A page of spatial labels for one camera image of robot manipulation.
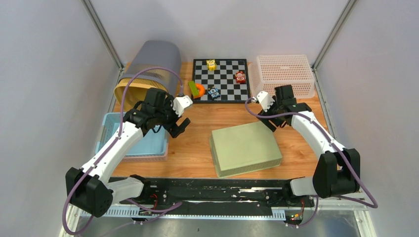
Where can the blue owl toy block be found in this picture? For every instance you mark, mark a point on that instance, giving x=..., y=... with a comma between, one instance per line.
x=213, y=93

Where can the black and white chessboard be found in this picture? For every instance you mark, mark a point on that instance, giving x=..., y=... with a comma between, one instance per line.
x=223, y=79

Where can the light blue plastic basket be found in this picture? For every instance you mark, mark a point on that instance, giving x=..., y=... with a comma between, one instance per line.
x=151, y=144

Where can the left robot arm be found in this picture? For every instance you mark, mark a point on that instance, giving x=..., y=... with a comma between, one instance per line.
x=89, y=188

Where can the black metal base rail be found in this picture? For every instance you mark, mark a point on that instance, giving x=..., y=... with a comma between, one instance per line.
x=221, y=197

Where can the pink plastic basket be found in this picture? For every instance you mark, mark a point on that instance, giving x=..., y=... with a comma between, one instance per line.
x=154, y=158

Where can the orange arch toy block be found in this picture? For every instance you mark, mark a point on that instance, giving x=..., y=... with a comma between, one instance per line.
x=201, y=89

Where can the left aluminium frame post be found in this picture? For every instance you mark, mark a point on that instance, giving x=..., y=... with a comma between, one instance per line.
x=102, y=32

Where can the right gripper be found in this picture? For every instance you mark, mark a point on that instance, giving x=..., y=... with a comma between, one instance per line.
x=266, y=121

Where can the grey and yellow laundry bin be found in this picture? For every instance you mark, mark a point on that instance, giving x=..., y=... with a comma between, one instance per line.
x=156, y=65

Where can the red owl toy block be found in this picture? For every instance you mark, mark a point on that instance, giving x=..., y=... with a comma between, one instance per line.
x=240, y=77

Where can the aluminium frame post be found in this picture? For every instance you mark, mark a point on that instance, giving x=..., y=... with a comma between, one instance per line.
x=348, y=8
x=102, y=32

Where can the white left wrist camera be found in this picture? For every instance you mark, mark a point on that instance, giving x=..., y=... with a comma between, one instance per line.
x=180, y=104

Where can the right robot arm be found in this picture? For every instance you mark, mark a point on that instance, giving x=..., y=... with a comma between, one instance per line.
x=337, y=167

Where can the large white plastic basket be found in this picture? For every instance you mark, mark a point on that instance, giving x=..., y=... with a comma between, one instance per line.
x=267, y=72

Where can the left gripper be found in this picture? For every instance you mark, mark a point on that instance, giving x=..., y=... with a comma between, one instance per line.
x=175, y=131

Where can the right aluminium frame post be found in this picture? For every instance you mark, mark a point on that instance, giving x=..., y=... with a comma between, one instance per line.
x=348, y=8

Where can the green plastic basket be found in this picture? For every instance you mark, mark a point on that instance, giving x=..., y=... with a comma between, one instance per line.
x=243, y=149

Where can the yellow owl toy block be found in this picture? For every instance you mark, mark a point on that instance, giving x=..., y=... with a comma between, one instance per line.
x=211, y=64

